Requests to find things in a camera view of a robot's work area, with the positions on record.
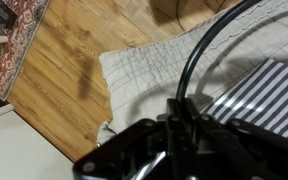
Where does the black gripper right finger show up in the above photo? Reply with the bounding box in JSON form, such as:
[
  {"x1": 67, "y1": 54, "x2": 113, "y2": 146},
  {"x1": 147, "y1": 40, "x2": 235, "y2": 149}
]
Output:
[{"x1": 183, "y1": 99, "x2": 288, "y2": 180}]

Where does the black power cord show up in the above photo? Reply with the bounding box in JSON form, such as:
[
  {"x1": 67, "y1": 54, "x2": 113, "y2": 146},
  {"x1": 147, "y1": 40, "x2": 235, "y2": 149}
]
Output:
[{"x1": 175, "y1": 0, "x2": 263, "y2": 104}]

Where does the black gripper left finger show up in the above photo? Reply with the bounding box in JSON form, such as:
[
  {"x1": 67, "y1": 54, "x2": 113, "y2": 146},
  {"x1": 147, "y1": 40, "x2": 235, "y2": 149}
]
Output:
[{"x1": 72, "y1": 119, "x2": 171, "y2": 180}]

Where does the striped cloth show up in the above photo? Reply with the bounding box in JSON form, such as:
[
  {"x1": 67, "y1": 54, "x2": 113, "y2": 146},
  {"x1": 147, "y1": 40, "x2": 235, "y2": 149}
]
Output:
[{"x1": 204, "y1": 59, "x2": 288, "y2": 138}]

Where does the red patterned rug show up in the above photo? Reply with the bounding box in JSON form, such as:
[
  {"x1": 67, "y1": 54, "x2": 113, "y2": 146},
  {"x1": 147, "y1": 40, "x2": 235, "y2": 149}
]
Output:
[{"x1": 0, "y1": 0, "x2": 51, "y2": 101}]

